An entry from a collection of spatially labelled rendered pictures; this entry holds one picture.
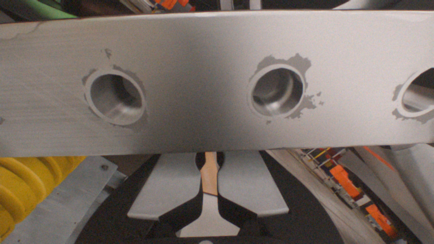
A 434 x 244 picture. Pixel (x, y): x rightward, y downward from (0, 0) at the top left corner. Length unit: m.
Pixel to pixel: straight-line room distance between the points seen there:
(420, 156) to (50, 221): 0.61
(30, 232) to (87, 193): 0.11
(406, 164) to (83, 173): 0.63
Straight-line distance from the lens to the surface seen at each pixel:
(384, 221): 5.77
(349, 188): 3.98
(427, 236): 2.31
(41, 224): 0.50
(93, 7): 0.24
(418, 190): 0.37
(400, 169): 0.32
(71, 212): 0.51
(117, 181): 0.68
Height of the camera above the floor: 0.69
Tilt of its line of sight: 19 degrees down
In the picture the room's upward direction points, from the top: 47 degrees clockwise
